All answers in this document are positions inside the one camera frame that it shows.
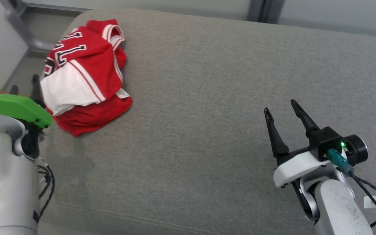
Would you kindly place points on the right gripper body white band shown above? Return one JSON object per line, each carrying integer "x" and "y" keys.
{"x": 295, "y": 168}

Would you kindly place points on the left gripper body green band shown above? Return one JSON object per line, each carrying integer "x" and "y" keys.
{"x": 15, "y": 106}

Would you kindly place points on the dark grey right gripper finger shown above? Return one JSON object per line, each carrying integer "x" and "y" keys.
{"x": 304, "y": 117}
{"x": 276, "y": 137}

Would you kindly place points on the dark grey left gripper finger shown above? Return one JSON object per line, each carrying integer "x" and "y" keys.
{"x": 14, "y": 90}
{"x": 36, "y": 89}

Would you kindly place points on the red Bulls basketball jersey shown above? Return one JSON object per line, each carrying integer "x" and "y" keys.
{"x": 86, "y": 62}

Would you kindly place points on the red shorts with white stripes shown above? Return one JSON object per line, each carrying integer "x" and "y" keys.
{"x": 86, "y": 122}

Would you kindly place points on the grey fabric sofa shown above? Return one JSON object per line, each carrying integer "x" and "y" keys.
{"x": 207, "y": 114}

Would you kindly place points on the grey metal pipe frame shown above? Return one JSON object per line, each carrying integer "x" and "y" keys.
{"x": 21, "y": 29}

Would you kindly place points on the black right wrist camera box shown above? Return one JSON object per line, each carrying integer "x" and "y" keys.
{"x": 357, "y": 148}

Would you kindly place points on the grey metal partition post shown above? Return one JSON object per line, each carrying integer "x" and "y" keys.
{"x": 263, "y": 9}

